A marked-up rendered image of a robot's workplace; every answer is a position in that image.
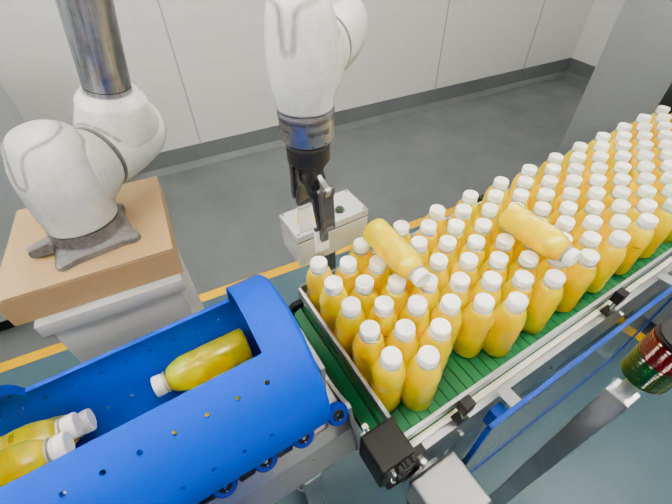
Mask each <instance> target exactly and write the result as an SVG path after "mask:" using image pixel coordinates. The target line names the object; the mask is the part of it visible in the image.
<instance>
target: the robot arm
mask: <svg viewBox="0 0 672 504"><path fill-rule="evenodd" d="M55 2H56V6H57V9H58V12H59V15H60V19H61V22H62V25H63V28H64V32H65V35H66V38H67V41H68V45H69V48H70V51H71V54H72V58H73V61H74V64H75V67H76V71H77V74H78V77H79V80H80V84H81V86H80V87H79V88H78V90H77V91H76V93H75V95H74V97H73V102H74V113H73V126H74V127H72V126H71V125H69V124H66V123H64V122H61V121H57V120H46V119H40V120H33V121H29V122H26V123H23V124H20V125H18V126H16V127H15V128H13V129H11V130H10V131H9V132H8V133H7V134H6V135H5V138H4V141H3V143H2V145H1V153H2V159H3V164H4V168H5V171H6V174H7V176H8V178H9V181H10V183H11V185H12V186H13V188H14V190H15V191H16V193H17V195H18V196H19V198H20V199H21V201H22V202H23V204H24V205H25V207H26V208H27V209H28V211H29V212H30V213H31V215H32V216H33V217H34V218H35V220H36V221H37V222H38V223H39V224H40V225H41V226H42V227H43V228H44V230H45V231H46V237H44V238H42V239H41V240H39V241H37V242H35V243H33V244H32V245H30V246H28V247H27V248H26V251H28V252H29V253H28V255H29V256H30V257H31V258H33V259H34V258H38V257H43V256H47V255H51V254H55V255H56V262H55V267H56V269H57V270H58V271H59V272H65V271H68V270H70V269H71V268H73V267H75V266H76V265H78V264H80V263H83V262H85V261H88V260H90V259H93V258H95V257H97V256H100V255H102V254H105V253H107V252H110V251H112V250H115V249H117V248H119V247H122V246H125V245H128V244H133V243H136V242H138V241H139V240H140V239H141V235H140V233H139V232H138V231H137V230H135V229H134V228H133V227H132V225H131V223H130V221H129V219H128V218H127V216H126V214H125V207H124V205H123V204H122V203H116V202H115V200H114V198H115V197H116V196H117V194H118V192H119V190H120V188H121V186H122V184H123V183H124V182H126V181H127V180H129V179H131V178H132V177H134V176H135V175H136V174H138V173H139V172H140V171H141V170H143V169H144V168H145V167H146V166H147V165H148V164H150V163H151V162H152V161H153V160H154V159H155V158H156V157H157V155H158V154H159V153H160V151H161V150H162V148H163V146H164V144H165V140H166V135H167V127H166V123H165V120H164V118H163V116H162V114H161V113H160V111H159V110H158V109H157V108H156V107H155V106H154V105H153V104H152V103H150V102H149V101H148V100H147V98H146V95H145V94H144V93H143V92H142V91H141V90H140V89H139V88H138V87H136V86H135V85H134V84H133V83H131V80H130V76H129V71H128V66H127V62H126V57H125V52H124V47H123V43H122V38H121V33H120V29H119V24H118V19H117V14H116V10H115V5H114V0H55ZM367 32H368V16H367V12H366V9H365V7H364V5H363V3H362V2H361V1H360V0H267V3H266V8H265V15H264V34H263V37H264V52H265V62H266V69H267V76H268V80H269V85H270V89H271V92H272V94H273V96H274V99H275V102H276V107H277V116H278V122H279V130H280V139H282V141H283V142H284V143H285V144H286V153H287V160H288V163H289V168H290V181H291V195H292V198H293V199H295V198H296V204H297V206H298V207H297V208H298V218H299V228H300V233H301V234H303V233H305V232H308V231H310V230H313V229H314V238H315V252H316V253H317V254H318V253H320V252H322V251H325V250H327V249H329V232H330V231H332V230H335V229H336V227H335V211H334V192H335V188H334V186H333V185H330V186H328V185H327V183H326V182H325V179H326V177H325V173H324V167H325V166H326V164H327V163H328V162H329V160H330V157H331V155H330V142H331V141H332V139H333V138H334V113H335V107H334V99H335V94H336V91H337V89H338V88H339V87H340V83H341V79H342V75H343V72H344V71H345V70H346V69H347V68H348V67H349V66H350V65H351V64H352V63H353V62H354V61H355V59H356V58H357V57H358V55H359V53H360V52H361V50H362V48H363V46H364V43H365V40H366V37H367ZM319 188H320V189H319ZM317 189H318V190H317ZM296 190H297V192H296ZM311 190H312V191H311ZM314 190H315V191H314ZM310 201H311V203H312V204H311V203H308V202H310ZM312 208H313V212H314V217H315V222H316V226H314V228H313V215H312Z"/></svg>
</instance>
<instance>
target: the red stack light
mask: <svg viewBox="0 0 672 504"><path fill-rule="evenodd" d="M656 327H657V325H656V326H655V327H654V328H653V329H652V330H651V331H650V332H649V333H648V334H647V335H646V336H645V337H644V338H643V339H642V340H641V341H640V343H639V351H640V354H641V356H642V357H643V359H644V360H645V361H646V362H647V363H648V364H649V365H650V366H651V367H652V368H653V369H655V370H656V371H658V372H660V373H662V374H664V375H666V376H669V377H672V352H670V351H669V350H668V349H667V348H666V347H665V346H664V345H663V344H662V343H661V342H660V340H659V339H658V337H657V334H656Z"/></svg>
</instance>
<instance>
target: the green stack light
mask: <svg viewBox="0 0 672 504"><path fill-rule="evenodd" d="M639 343H640V342H639ZM639 343H638V344H637V345H636V346H635V347H634V348H633V349H632V350H631V351H630V352H629V353H627V354H626V355H625V356H624V357H623V358H622V360H621V364H620V365H621V370H622V372H623V374H624V376H625V377H626V378H627V380H628V381H629V382H630V383H631V384H633V385H634V386H635V387H637V388H638V389H640V390H642V391H644V392H647V393H650V394H654V395H661V394H665V393H667V392H668V391H669V390H671V389H672V377H669V376H666V375H664V374H662V373H660V372H658V371H656V370H655V369H653V368H652V367H651V366H650V365H649V364H648V363H647V362H646V361H645V360H644V359H643V357H642V356H641V354H640V351H639Z"/></svg>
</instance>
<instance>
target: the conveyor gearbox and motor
mask: <svg viewBox="0 0 672 504"><path fill-rule="evenodd" d="M414 470H415V471H416V472H415V473H414V474H413V475H412V476H411V478H410V479H409V482H408V483H409V484H410V486H409V489H408V491H407V493H406V499H407V504H491V498H490V497H489V495H488V494H487V493H486V492H485V490H484V489H483V488H482V486H481V485H480V484H479V482H478V481H477V480H476V479H475V477H474V476H473V475H472V473H471V472H470V471H469V469H468V468H467V467H466V466H465V464H464V463H463V462H462V460H461V459H460V458H459V456H458V455H457V454H456V453H455V452H454V451H450V452H449V453H447V454H446V453H445V454H444V455H443V456H442V455H438V456H436V457H434V458H433V459H431V460H430V458H429V457H427V458H425V459H424V460H422V461H421V463H420V464H419V465H417V466H416V468H415V469H414Z"/></svg>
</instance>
